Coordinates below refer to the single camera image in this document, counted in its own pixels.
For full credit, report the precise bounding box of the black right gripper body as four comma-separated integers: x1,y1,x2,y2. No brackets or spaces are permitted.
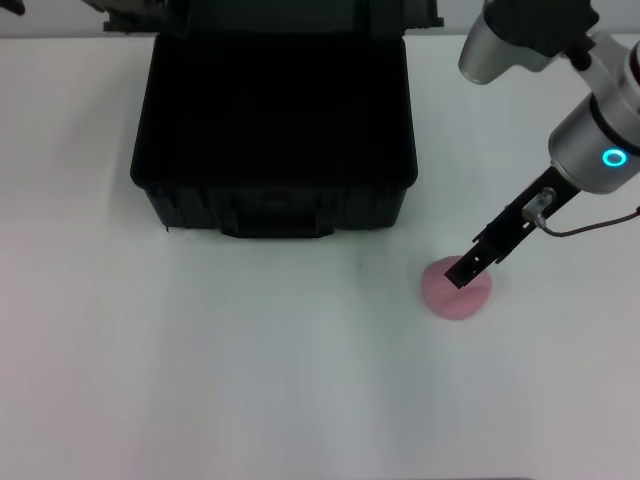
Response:
472,167,581,264

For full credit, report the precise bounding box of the black plastic carrying case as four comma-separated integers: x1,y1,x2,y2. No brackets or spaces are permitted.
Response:
129,0,445,239

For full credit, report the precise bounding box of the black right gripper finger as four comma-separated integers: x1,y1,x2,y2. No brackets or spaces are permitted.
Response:
444,241,500,289

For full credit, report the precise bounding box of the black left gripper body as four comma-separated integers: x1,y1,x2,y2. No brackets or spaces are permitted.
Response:
79,0,194,39

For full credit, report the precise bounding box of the pink peach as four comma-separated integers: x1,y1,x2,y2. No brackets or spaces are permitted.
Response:
420,255,494,323

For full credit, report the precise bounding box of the black silver right wrist camera mount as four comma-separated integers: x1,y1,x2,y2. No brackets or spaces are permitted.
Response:
458,0,601,85

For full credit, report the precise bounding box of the right arm cable with connector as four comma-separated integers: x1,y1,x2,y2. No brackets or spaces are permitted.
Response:
522,187,640,237

